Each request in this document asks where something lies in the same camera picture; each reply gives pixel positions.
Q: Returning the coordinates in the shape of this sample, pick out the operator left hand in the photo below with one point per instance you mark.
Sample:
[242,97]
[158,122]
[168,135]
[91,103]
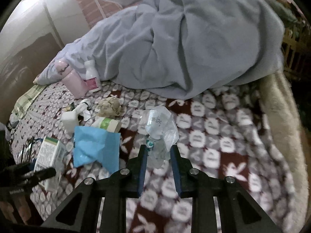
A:
[17,209]

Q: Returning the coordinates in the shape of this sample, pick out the pink thermos bottle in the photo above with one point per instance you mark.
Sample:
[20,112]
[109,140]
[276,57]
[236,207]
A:
[71,79]

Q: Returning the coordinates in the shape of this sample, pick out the cream fleece blanket edge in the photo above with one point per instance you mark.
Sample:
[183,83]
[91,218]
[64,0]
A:
[290,138]

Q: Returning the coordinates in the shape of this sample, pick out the white bottle pink label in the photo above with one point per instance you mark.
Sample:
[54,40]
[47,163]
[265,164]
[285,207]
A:
[92,77]

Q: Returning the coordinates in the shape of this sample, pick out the green plaid pillow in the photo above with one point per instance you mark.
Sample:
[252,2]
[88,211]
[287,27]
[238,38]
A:
[25,101]

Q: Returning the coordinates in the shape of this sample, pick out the small white medicine box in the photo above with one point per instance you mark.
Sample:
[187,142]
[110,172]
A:
[51,154]

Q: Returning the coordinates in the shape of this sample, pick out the white plastic bag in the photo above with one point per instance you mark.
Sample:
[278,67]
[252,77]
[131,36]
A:
[70,119]

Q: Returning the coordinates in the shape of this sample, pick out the crumpled beige tissue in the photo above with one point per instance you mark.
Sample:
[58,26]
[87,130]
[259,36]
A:
[109,107]

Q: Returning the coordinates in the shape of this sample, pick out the patterned bunny blanket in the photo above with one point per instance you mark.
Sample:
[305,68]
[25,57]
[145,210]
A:
[223,132]

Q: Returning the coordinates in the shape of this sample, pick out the green striped paper cup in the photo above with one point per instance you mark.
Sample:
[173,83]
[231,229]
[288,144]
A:
[110,125]

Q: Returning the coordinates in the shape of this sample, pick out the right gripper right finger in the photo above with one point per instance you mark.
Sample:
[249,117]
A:
[217,203]

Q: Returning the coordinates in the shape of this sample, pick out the grey blue duvet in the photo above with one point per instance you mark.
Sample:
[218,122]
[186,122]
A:
[179,48]

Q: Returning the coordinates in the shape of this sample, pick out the wooden bedside shelf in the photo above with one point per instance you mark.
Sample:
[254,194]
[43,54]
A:
[293,45]

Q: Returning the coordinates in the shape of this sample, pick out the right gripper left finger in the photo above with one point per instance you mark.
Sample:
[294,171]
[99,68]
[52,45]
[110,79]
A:
[100,205]

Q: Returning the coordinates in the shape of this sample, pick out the clear plastic wrapper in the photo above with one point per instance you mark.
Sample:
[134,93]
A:
[162,134]

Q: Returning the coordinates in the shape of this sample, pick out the blue plastic bag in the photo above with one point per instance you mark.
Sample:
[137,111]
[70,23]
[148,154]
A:
[96,145]

